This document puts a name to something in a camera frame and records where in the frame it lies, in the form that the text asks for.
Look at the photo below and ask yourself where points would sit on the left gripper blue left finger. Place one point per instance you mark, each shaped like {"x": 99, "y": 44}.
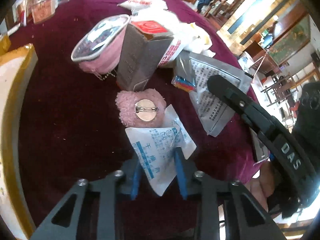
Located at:
{"x": 136, "y": 181}

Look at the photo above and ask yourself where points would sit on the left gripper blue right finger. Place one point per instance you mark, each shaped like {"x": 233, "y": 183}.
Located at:
{"x": 180, "y": 173}

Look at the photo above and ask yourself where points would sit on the white blue desiccant packet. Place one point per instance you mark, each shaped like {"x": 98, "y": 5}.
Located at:
{"x": 155, "y": 147}

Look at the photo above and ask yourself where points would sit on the pink clear zip pouch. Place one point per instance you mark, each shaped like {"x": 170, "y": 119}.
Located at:
{"x": 98, "y": 52}

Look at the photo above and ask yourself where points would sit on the person right hand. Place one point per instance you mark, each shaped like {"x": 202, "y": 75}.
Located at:
{"x": 263, "y": 186}

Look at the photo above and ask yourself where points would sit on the pink fluffy brooch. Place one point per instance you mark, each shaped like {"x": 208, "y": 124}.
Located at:
{"x": 141, "y": 109}

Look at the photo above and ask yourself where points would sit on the small colourful striped packet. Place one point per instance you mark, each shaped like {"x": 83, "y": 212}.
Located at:
{"x": 183, "y": 84}

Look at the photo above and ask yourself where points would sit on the maroon velvet tablecloth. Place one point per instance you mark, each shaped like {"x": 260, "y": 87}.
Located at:
{"x": 70, "y": 126}

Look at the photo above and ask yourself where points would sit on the yellow rimmed cardboard tray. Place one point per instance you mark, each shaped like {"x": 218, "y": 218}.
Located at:
{"x": 16, "y": 70}

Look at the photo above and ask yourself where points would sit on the grey cardboard box red top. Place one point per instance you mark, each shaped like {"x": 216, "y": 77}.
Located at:
{"x": 145, "y": 43}

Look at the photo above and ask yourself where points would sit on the wooden stair railing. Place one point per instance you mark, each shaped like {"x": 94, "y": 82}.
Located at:
{"x": 221, "y": 10}

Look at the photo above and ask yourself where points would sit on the white sachet red print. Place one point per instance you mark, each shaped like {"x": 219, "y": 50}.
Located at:
{"x": 143, "y": 4}

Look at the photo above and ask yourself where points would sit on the orange label clear jar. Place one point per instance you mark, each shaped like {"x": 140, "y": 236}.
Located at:
{"x": 42, "y": 10}

